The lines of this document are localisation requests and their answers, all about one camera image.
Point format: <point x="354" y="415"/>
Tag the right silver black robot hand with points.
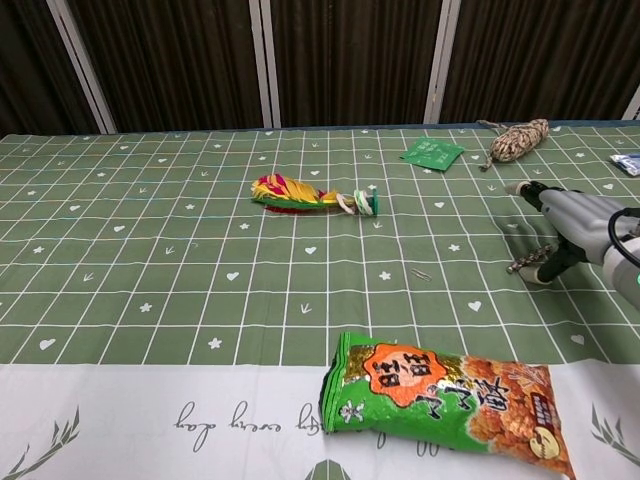
<point x="575" y="220"/>

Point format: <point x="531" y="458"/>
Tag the blue white toothpaste tube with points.
<point x="627" y="163"/>

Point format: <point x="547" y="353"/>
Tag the green foil sachet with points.
<point x="431" y="154"/>

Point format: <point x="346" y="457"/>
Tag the small metal paper clip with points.
<point x="420" y="274"/>

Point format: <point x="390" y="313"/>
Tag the green orange snack bag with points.
<point x="450" y="405"/>

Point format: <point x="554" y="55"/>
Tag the colourful feather shuttlecock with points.
<point x="290" y="195"/>

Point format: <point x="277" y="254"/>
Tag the green grid tablecloth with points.
<point x="150" y="250"/>

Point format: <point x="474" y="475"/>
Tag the grey screen frame post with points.
<point x="270" y="65"/>
<point x="635" y="107"/>
<point x="440" y="60"/>
<point x="87" y="75"/>

